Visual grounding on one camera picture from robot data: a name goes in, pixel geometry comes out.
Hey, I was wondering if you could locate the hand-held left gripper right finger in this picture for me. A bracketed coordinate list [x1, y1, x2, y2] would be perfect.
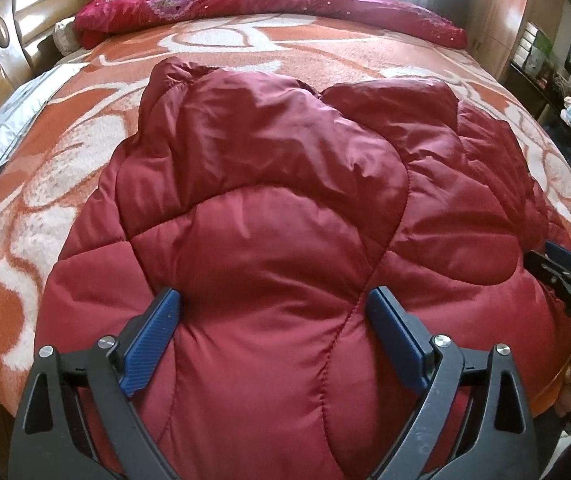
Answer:
[368, 286, 541, 480]

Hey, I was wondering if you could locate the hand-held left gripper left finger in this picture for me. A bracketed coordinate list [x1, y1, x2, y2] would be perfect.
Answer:
[8, 287, 182, 480]

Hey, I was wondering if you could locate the dark red quilted jacket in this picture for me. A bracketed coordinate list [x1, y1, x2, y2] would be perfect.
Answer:
[46, 56, 571, 480]

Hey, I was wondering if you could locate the shelf with small things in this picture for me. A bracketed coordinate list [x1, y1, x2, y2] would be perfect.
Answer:
[510, 20, 566, 91]

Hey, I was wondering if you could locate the wooden wardrobe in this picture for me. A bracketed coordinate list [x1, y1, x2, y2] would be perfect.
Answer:
[465, 0, 533, 78]

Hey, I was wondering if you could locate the grey bed sheet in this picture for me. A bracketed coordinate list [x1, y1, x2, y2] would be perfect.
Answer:
[0, 62, 89, 221]

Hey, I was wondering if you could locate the orange white floral blanket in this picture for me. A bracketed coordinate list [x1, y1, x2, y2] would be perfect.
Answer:
[0, 12, 571, 401]

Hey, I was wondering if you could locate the pale pillow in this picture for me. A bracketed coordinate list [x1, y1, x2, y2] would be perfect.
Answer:
[52, 16, 89, 56]

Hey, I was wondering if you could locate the wooden headboard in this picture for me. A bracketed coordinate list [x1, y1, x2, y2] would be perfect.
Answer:
[0, 0, 111, 136]

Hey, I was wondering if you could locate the red sequined quilt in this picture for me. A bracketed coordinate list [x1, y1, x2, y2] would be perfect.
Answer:
[73, 0, 469, 51]

